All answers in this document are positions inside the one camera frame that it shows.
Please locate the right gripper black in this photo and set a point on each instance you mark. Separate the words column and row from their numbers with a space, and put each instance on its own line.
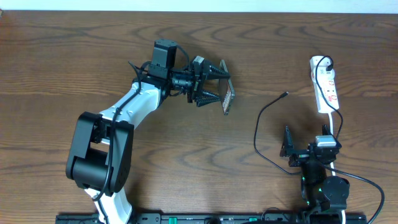
column 287, row 146

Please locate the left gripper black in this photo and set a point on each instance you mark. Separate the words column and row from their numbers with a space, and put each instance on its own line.
column 199, row 81

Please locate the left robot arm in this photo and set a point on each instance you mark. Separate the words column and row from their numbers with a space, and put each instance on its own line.
column 99, row 160

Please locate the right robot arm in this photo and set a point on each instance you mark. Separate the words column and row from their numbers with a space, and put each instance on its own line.
column 325, row 194

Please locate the black USB plug adapter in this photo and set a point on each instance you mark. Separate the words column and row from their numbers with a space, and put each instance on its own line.
column 329, row 67

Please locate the white power strip red switches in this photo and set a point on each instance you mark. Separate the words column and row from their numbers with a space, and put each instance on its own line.
column 324, row 84

